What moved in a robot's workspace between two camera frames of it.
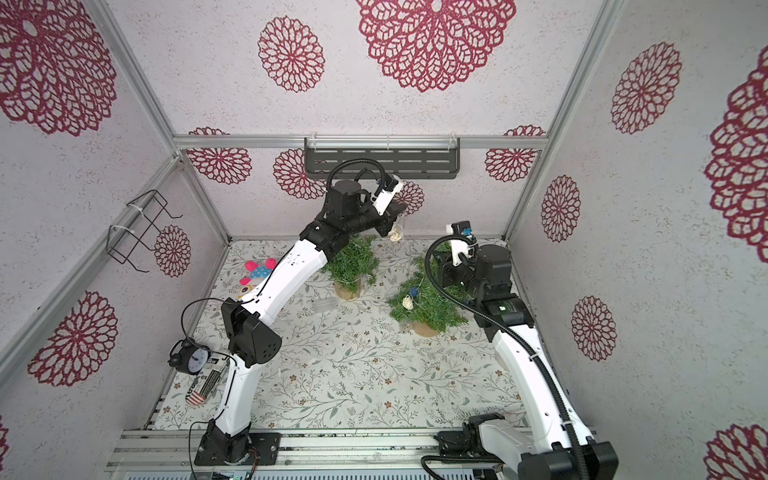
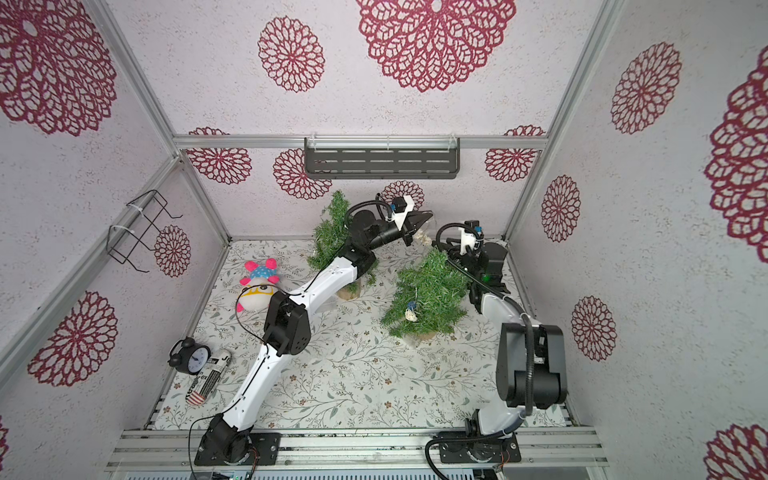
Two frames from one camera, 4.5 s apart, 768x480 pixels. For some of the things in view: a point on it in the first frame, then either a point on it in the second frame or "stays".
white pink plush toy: (258, 273) stays
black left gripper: (391, 214) to (409, 227)
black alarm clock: (188, 356) stays
